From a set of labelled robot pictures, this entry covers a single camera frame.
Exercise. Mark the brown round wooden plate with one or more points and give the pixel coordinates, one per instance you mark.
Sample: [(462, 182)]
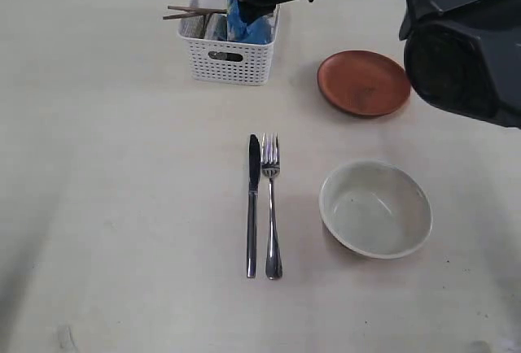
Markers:
[(363, 83)]

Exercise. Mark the silver fork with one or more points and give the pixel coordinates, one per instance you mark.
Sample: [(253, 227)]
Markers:
[(270, 168)]

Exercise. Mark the brown wooden chopstick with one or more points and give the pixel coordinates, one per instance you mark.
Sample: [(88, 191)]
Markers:
[(185, 15), (200, 10)]

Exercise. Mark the shiny steel cup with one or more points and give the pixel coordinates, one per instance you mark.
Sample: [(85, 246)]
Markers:
[(211, 27)]

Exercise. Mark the silver table knife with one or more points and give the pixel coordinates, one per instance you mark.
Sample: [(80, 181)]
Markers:
[(254, 168)]

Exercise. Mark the blue packet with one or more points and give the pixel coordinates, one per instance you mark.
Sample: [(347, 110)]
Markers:
[(259, 32)]

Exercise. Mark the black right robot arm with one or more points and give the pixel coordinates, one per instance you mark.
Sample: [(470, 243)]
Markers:
[(462, 56)]

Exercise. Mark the white perforated plastic basket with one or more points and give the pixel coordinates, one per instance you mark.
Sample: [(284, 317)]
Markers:
[(227, 61)]

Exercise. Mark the grey speckled ceramic dish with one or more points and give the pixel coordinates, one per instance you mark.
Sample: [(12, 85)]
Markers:
[(375, 210)]

